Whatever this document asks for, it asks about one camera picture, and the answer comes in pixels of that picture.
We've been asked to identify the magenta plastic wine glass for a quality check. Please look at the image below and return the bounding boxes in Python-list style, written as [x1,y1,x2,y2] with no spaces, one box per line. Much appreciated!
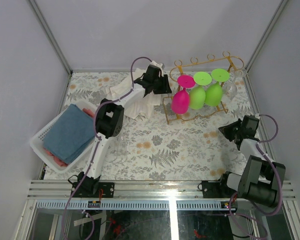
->
[171,74,196,115]

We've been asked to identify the green plastic wine glass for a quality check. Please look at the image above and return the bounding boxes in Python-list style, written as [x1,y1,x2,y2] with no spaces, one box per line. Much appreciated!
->
[189,71,212,110]
[205,68,230,107]

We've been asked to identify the gold wire wine glass rack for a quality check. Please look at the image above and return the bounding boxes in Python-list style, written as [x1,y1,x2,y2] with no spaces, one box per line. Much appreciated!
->
[162,51,245,124]

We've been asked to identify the clear wine glass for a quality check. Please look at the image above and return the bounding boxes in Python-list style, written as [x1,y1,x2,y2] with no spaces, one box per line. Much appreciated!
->
[222,68,247,102]
[116,134,128,156]

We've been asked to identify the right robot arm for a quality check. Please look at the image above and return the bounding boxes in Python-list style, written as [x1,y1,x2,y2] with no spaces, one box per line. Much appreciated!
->
[217,115,286,209]

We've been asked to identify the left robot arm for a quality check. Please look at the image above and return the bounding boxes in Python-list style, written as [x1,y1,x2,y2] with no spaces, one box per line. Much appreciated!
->
[83,61,172,181]

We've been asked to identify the white pleated cloth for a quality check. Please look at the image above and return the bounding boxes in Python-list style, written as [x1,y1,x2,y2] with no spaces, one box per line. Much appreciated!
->
[108,74,162,119]

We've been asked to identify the blue folded towel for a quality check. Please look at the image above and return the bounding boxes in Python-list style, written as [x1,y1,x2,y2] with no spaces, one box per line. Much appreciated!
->
[42,103,96,165]

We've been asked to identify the red item in basket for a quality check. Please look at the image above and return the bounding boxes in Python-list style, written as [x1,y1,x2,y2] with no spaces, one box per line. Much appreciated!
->
[42,107,96,169]

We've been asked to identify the white plastic basket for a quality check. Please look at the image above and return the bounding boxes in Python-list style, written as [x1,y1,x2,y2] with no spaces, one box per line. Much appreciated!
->
[30,100,97,174]

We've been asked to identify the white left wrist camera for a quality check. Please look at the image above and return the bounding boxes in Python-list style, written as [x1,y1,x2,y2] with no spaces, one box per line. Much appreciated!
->
[150,60,165,70]

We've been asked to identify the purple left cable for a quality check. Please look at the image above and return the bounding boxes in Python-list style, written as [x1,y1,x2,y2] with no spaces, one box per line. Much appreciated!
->
[61,56,153,240]

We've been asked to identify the aluminium front rail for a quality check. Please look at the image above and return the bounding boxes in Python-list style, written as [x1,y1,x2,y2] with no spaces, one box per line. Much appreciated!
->
[27,180,297,211]

